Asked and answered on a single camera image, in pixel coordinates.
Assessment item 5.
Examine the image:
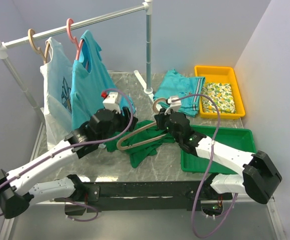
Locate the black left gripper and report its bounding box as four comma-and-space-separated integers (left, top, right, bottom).
98, 106, 138, 144

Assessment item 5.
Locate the beige hanger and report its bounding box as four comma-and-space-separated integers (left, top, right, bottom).
28, 28, 51, 64
116, 97, 169, 151

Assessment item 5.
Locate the green t shirt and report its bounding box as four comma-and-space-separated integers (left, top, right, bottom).
106, 119, 178, 169

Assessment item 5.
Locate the green plastic tray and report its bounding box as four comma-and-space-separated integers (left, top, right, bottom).
181, 127, 256, 175

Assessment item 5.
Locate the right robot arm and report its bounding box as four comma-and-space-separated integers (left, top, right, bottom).
155, 109, 282, 204

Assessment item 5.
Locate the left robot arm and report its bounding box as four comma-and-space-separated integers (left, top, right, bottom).
0, 107, 138, 219

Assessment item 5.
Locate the folded teal shirt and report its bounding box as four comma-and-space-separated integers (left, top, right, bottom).
153, 69, 205, 117

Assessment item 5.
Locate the light blue t shirt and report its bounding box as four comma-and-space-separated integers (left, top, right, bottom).
70, 30, 116, 130

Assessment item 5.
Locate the white t shirt blue print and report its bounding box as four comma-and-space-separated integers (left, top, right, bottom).
40, 37, 73, 150

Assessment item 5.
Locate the pink plastic hanger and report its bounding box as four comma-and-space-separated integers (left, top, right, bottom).
66, 18, 85, 63

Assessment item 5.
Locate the lemon print folded cloth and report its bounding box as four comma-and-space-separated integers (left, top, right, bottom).
201, 82, 236, 114

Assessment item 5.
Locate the yellow plastic bin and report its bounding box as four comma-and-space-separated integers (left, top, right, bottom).
194, 65, 245, 120

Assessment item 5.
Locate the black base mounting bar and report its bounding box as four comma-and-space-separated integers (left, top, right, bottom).
54, 181, 233, 217

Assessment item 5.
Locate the white metal clothes rack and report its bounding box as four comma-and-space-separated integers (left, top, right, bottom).
0, 0, 166, 131

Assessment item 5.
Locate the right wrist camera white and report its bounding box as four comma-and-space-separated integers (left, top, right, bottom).
164, 95, 181, 115

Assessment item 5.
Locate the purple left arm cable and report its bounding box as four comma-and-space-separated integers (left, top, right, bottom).
0, 87, 135, 218

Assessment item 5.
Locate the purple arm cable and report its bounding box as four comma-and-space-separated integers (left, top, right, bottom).
0, 87, 135, 218
174, 94, 238, 238

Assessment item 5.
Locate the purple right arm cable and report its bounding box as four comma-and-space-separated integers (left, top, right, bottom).
174, 94, 238, 238

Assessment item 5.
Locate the aluminium frame rail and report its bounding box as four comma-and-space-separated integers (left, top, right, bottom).
0, 201, 286, 240

